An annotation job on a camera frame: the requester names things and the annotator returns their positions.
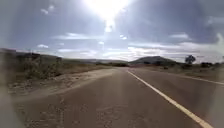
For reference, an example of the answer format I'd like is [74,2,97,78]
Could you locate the low distant ridge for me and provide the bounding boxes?
[63,58,129,66]

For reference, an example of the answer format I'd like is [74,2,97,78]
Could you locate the grey asphalt road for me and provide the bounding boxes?
[13,66,224,128]

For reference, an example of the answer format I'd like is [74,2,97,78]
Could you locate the dark hill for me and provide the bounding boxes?
[129,55,179,66]

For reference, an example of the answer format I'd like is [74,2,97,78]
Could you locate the sandy dirt verge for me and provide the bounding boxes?
[6,67,118,98]

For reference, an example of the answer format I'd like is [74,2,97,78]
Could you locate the dry scrub bushes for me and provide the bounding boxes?
[0,52,111,84]

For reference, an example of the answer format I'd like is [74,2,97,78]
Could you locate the tree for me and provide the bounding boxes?
[184,54,197,66]

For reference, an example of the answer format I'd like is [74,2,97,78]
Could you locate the dry grass verge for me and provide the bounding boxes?
[139,63,224,83]

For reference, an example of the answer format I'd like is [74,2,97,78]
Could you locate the white painted edge line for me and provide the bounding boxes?
[146,68,224,86]

